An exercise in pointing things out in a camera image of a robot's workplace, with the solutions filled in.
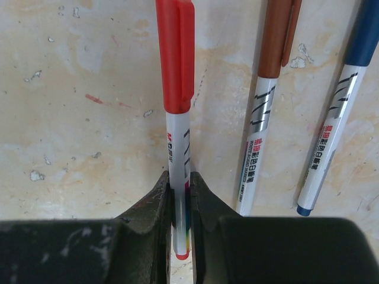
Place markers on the white pen red tip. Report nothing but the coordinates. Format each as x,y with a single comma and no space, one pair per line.
178,140

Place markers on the small red pen cap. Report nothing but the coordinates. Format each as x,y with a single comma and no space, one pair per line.
279,30

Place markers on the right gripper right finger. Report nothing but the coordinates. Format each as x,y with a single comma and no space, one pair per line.
229,248

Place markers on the blue pen cap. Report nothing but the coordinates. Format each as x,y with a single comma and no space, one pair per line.
364,36

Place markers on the white pen blue markings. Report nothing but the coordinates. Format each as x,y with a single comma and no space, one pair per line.
255,143

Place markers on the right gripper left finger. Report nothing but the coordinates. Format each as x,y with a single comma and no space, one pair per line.
134,247

